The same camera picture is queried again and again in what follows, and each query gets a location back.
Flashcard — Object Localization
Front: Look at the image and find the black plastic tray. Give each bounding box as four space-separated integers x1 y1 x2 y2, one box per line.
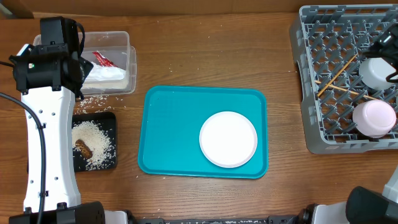
72 112 118 170

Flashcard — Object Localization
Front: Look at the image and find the scattered rice on table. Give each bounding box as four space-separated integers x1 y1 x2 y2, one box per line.
73 95 127 114

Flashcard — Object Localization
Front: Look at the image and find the red snack wrapper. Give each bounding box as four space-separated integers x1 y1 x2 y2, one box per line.
93 51 116 67

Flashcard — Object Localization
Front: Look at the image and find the small pink bowl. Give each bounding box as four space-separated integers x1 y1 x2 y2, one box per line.
353 100 397 138

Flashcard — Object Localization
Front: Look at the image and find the teal serving tray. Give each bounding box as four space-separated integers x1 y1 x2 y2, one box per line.
137 86 269 179

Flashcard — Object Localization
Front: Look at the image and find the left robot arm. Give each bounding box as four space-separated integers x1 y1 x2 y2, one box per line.
9 17 105 223

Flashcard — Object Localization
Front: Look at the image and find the large white plate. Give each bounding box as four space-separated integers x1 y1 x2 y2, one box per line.
199 111 258 169

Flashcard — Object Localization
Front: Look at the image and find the grey dishwasher rack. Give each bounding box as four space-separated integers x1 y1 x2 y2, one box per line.
289 4 397 154

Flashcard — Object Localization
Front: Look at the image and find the brown food scrap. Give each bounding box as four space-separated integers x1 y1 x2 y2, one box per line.
75 139 93 159

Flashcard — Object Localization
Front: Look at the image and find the wooden chopstick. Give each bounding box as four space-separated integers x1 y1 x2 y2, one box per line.
317 53 358 97
315 80 378 100

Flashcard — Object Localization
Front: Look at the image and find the clear plastic container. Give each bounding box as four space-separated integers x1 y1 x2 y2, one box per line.
32 30 137 96

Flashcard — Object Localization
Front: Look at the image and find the grey-white bowl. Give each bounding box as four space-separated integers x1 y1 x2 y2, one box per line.
359 58 396 90

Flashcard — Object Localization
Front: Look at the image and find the white napkin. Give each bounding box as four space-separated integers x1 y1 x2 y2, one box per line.
83 62 129 89

